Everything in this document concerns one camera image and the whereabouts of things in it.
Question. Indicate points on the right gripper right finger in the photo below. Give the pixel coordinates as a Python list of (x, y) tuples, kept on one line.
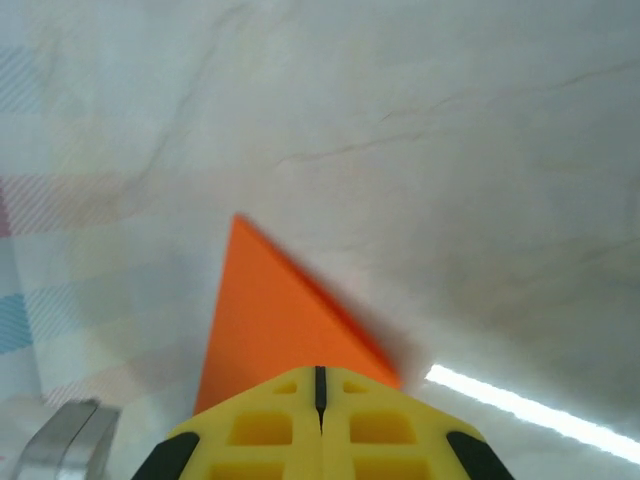
[(380, 430)]

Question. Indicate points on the aluminium side frame bar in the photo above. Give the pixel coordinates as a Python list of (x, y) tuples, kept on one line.
[(65, 440)]

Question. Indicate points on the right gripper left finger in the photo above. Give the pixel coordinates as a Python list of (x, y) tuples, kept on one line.
[(260, 430)]

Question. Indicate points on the orange paper sheet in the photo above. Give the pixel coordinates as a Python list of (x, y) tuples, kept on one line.
[(265, 320)]

